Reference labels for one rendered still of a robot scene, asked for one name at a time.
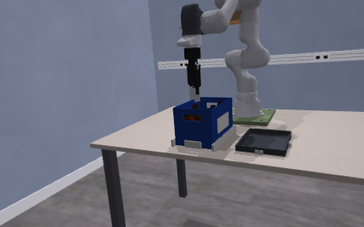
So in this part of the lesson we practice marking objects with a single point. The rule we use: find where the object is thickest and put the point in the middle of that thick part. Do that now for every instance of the blue plastic crate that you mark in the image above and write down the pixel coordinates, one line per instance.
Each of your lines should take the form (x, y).
(215, 122)

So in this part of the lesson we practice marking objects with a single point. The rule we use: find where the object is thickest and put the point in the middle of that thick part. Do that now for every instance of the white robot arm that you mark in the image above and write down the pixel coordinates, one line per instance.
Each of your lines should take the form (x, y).
(195, 22)

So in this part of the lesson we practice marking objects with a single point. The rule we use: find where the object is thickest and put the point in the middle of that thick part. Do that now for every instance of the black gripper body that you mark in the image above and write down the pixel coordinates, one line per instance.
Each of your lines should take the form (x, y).
(192, 54)

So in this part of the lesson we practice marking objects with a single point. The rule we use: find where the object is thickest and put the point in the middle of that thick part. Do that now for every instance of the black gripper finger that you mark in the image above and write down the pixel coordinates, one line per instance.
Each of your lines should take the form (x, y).
(190, 82)
(196, 81)

